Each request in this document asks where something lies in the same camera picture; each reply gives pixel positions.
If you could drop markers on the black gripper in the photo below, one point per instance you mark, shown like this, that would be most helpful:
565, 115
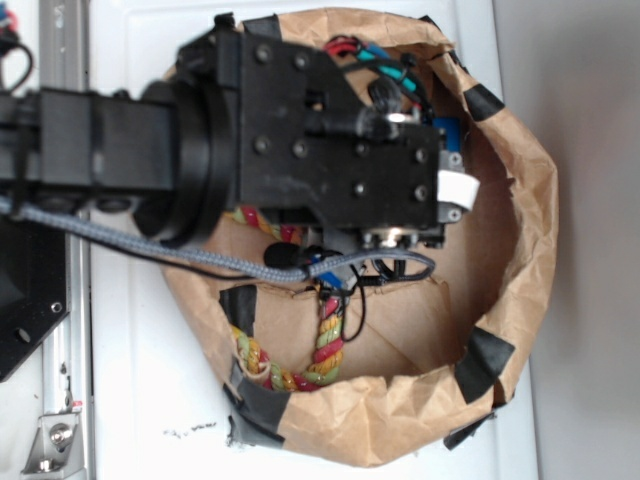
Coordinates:
329, 145

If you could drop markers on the white padded gripper finger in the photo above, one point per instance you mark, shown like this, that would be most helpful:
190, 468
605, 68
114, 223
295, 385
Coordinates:
456, 190

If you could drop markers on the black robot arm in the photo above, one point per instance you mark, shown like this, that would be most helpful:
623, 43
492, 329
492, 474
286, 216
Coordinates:
169, 157

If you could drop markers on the blue rectangular block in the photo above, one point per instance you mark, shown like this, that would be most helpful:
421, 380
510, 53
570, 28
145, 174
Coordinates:
452, 131

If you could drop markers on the brown paper bag bin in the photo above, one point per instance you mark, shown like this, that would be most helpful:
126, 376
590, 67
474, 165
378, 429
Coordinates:
428, 357

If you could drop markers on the multicolour twisted rope toy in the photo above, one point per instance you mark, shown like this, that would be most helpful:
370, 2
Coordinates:
329, 346

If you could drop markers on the aluminium extrusion rail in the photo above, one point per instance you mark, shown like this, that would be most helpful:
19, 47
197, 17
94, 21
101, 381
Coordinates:
66, 352

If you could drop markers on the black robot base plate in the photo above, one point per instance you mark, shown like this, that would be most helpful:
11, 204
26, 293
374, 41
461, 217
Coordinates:
34, 289

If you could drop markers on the silver corner bracket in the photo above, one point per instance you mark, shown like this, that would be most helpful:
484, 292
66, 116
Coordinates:
57, 450

